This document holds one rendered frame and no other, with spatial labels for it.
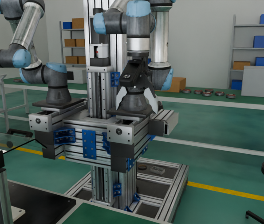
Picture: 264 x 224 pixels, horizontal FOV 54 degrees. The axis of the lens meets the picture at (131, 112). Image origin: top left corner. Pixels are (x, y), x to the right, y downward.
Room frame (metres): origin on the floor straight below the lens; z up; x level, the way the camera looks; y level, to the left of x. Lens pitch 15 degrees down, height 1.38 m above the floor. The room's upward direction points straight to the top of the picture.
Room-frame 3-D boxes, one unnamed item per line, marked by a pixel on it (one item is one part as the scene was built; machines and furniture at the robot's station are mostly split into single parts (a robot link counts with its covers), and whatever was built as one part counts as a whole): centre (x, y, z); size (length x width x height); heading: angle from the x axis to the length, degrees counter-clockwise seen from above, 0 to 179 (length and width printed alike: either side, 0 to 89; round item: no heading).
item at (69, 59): (8.14, 1.75, 0.89); 0.42 x 0.40 x 0.21; 65
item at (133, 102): (1.38, -0.01, 1.09); 0.15 x 0.15 x 0.10
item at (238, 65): (6.28, -2.64, 0.87); 0.40 x 0.36 x 0.17; 157
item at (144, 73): (0.87, -0.02, 1.29); 0.09 x 0.08 x 0.12; 159
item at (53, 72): (1.56, 0.46, 1.20); 0.13 x 0.12 x 0.14; 86
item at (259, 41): (6.13, -2.95, 1.41); 0.42 x 0.28 x 0.26; 159
